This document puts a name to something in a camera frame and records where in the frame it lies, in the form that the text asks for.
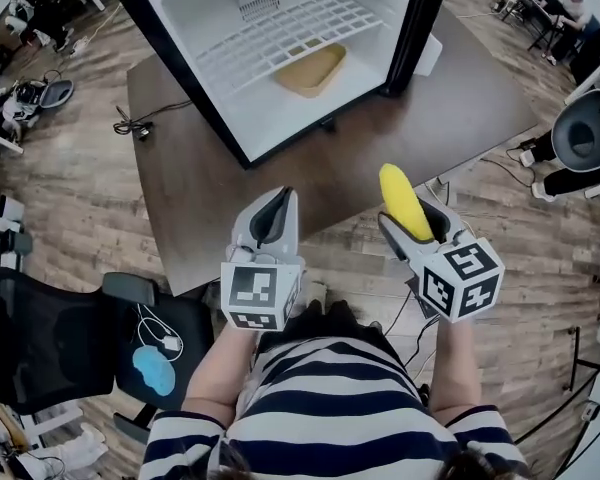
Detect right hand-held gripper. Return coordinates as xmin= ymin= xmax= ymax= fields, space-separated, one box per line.
xmin=377 ymin=198 xmax=507 ymax=325

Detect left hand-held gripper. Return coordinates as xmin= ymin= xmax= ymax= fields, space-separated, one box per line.
xmin=220 ymin=185 xmax=307 ymax=332

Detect black mini fridge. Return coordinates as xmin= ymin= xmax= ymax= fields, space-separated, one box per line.
xmin=117 ymin=0 xmax=454 ymax=171

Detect person's right forearm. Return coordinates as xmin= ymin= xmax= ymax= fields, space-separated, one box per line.
xmin=426 ymin=316 xmax=484 ymax=425

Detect person's left forearm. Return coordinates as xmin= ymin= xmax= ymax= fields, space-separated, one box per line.
xmin=181 ymin=316 xmax=262 ymax=419

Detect white panel behind fridge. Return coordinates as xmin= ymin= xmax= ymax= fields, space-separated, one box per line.
xmin=413 ymin=34 xmax=445 ymax=78

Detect tan tray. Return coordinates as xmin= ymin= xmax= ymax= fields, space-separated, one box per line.
xmin=273 ymin=44 xmax=349 ymax=100

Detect grey shell chair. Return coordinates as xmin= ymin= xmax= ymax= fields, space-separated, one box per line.
xmin=550 ymin=78 xmax=600 ymax=174

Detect person's striped shirt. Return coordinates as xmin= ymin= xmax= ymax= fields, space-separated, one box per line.
xmin=142 ymin=335 xmax=530 ymax=480

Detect blue cloth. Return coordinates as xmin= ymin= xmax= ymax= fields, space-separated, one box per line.
xmin=131 ymin=345 xmax=177 ymax=397

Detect black mesh office chair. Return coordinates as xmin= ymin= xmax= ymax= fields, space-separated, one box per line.
xmin=0 ymin=266 xmax=215 ymax=442

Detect black floor cables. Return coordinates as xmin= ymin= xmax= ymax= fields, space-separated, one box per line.
xmin=378 ymin=276 xmax=442 ymax=384

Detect white charger with cable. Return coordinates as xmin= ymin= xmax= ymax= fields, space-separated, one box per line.
xmin=136 ymin=302 xmax=186 ymax=365

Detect black cable with plug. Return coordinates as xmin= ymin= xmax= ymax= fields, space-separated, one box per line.
xmin=113 ymin=98 xmax=194 ymax=143

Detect white wire fridge shelf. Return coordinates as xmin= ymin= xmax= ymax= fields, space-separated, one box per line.
xmin=194 ymin=0 xmax=387 ymax=94

